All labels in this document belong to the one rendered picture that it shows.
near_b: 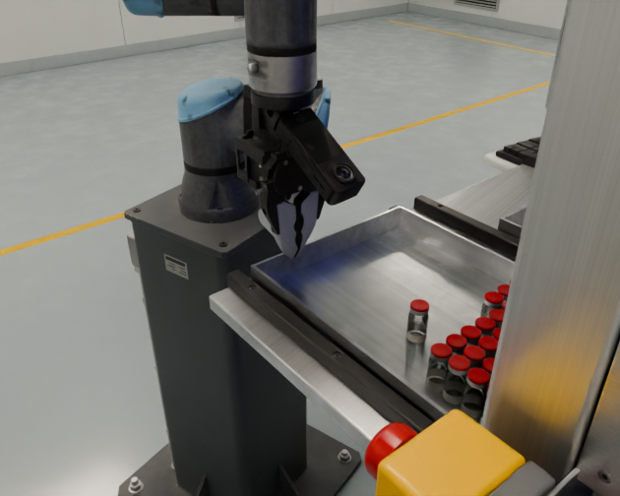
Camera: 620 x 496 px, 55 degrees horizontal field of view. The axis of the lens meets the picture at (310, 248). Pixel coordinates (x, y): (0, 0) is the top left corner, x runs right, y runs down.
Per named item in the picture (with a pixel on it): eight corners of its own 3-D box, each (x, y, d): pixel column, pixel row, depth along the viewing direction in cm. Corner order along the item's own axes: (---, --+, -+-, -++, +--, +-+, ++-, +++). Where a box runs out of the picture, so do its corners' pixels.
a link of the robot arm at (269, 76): (332, 49, 64) (269, 62, 59) (331, 93, 66) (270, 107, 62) (288, 37, 69) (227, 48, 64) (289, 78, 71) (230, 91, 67)
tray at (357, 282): (620, 343, 66) (629, 319, 64) (467, 465, 52) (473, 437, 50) (399, 226, 89) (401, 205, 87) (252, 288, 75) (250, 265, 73)
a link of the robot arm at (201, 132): (187, 144, 115) (179, 73, 108) (257, 144, 115) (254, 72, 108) (176, 169, 105) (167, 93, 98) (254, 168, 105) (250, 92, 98)
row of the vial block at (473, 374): (579, 344, 66) (589, 311, 63) (473, 422, 56) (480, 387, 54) (560, 335, 67) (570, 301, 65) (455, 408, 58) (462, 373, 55)
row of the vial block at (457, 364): (560, 335, 67) (569, 301, 65) (455, 408, 58) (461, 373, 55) (542, 325, 69) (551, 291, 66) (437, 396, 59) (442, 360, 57)
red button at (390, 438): (439, 482, 40) (446, 440, 38) (397, 517, 37) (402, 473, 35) (398, 446, 42) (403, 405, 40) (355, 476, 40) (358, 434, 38)
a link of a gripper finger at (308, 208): (290, 235, 81) (288, 172, 76) (318, 253, 77) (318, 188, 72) (272, 242, 79) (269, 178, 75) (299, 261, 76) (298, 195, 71)
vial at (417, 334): (430, 339, 67) (434, 307, 64) (416, 346, 65) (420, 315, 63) (415, 329, 68) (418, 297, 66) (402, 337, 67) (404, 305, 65)
